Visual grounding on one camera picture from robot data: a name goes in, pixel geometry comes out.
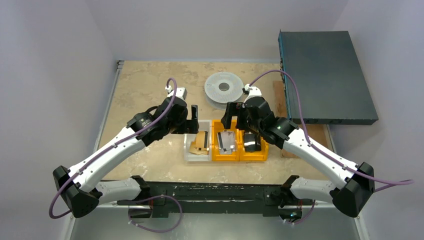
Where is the stack of silver cards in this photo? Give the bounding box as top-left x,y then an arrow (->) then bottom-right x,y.
217,130 -> 237,155

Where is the orange double plastic bin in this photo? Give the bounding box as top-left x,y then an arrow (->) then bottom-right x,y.
209,119 -> 269,162

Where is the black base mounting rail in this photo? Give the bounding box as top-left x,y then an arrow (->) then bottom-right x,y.
117,176 -> 313,221

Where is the wooden board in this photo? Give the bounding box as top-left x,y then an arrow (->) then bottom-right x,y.
272,80 -> 334,159

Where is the purple cable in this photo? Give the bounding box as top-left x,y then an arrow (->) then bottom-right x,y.
48,77 -> 178,220
248,69 -> 415,194

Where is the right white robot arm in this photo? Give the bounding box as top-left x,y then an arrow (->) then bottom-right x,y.
221,87 -> 375,218

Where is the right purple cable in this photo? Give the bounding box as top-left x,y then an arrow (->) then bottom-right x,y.
248,69 -> 415,194

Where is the dark blue flat box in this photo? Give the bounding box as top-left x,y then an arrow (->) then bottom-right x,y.
278,31 -> 379,126

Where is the grey filament spool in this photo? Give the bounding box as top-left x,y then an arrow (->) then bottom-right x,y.
204,71 -> 245,110

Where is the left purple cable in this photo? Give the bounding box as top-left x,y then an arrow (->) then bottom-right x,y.
48,77 -> 178,220

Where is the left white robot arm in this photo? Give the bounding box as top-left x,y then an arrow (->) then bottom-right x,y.
52,97 -> 199,218

